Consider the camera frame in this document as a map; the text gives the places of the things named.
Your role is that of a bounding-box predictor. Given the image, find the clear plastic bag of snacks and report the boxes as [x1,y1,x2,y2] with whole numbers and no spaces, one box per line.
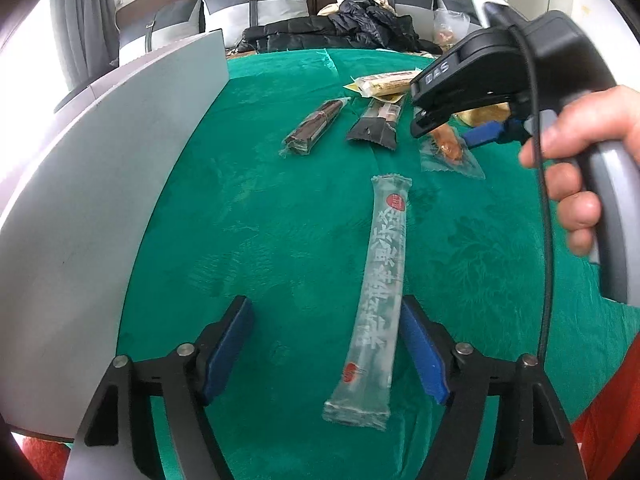
[432,9,473,52]

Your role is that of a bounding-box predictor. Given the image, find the person's right hand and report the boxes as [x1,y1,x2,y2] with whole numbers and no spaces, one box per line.
[519,85,640,257]

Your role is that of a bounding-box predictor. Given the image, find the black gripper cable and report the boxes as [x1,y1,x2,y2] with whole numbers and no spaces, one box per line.
[492,7,556,361]

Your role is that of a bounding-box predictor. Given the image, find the dark brown chocolate bar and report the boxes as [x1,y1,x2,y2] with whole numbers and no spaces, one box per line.
[345,96,407,150]

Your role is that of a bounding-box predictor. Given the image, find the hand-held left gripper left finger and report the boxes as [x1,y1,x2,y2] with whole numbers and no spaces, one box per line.
[62,295,256,480]

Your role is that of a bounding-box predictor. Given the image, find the orange red cloth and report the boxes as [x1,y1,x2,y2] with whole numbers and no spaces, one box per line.
[12,330,640,480]

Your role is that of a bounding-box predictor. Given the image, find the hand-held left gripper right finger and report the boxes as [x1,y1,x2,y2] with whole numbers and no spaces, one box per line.
[400,295,588,480]

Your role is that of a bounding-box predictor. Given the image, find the beige patterned cloth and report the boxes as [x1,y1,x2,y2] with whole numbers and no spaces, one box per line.
[317,0,397,17]

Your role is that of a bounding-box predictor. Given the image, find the clear packet of brown sticks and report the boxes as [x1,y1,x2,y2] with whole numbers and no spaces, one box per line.
[279,99,349,158]

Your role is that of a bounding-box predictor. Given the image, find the black puffer jacket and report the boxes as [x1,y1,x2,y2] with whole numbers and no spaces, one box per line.
[242,0,443,56]

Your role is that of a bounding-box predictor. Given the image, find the clear bread packet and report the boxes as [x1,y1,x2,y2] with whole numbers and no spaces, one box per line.
[452,102,513,128]

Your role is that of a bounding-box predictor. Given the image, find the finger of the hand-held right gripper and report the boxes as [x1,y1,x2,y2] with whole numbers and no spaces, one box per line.
[410,107,453,140]
[462,117,531,150]

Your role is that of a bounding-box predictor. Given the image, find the clear packet with orange snack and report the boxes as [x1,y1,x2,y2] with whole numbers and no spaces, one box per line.
[419,125,486,181]

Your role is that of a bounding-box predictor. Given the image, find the long clear snack packet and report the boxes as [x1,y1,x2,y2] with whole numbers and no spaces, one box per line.
[322,174,413,431]

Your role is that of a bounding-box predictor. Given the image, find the grey curtain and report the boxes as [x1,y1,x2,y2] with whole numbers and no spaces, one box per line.
[47,0,122,92]

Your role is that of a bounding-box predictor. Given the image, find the grey board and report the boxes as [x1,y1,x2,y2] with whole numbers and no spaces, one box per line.
[0,29,231,446]

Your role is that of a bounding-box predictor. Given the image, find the beige snack packet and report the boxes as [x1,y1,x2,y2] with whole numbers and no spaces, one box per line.
[343,69,431,100]

